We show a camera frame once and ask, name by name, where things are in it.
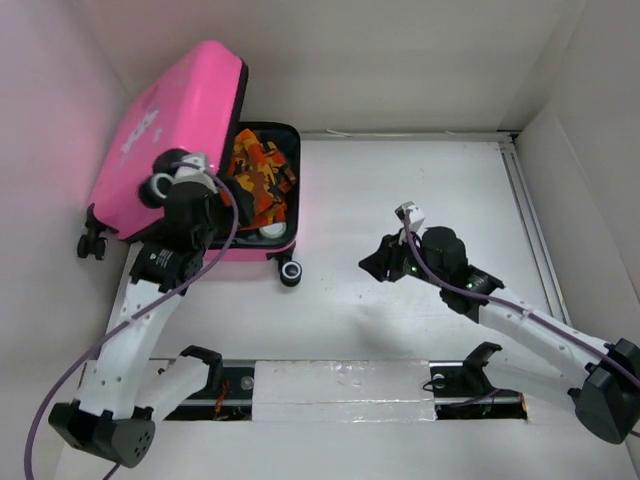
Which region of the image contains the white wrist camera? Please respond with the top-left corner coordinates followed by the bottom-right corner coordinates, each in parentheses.
top-left (394, 201), bottom-right (425, 232)
top-left (174, 153), bottom-right (219, 194)

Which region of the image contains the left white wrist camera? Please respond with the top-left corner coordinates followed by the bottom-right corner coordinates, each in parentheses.
top-left (174, 153), bottom-right (219, 194)

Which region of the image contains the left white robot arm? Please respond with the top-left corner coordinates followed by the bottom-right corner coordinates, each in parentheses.
top-left (48, 152), bottom-right (239, 468)

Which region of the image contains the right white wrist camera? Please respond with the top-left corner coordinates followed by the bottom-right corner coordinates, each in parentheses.
top-left (394, 201), bottom-right (425, 232)

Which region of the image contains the white tape roll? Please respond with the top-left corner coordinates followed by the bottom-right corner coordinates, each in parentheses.
top-left (258, 222), bottom-right (287, 240)

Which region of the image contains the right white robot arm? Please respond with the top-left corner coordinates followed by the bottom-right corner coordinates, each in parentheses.
top-left (358, 226), bottom-right (639, 444)

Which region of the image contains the pink hard-shell suitcase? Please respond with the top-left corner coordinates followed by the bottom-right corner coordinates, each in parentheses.
top-left (76, 40), bottom-right (302, 287)

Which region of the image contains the orange camouflage garment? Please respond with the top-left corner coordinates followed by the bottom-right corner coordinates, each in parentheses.
top-left (225, 129), bottom-right (297, 230)

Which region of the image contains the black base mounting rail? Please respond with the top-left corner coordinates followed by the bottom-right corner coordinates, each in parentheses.
top-left (168, 359), bottom-right (528, 423)

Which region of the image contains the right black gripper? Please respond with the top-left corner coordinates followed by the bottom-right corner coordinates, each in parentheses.
top-left (357, 227), bottom-right (446, 289)

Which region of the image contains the aluminium side rail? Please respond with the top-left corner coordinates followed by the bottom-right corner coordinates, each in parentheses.
top-left (499, 131), bottom-right (572, 326)

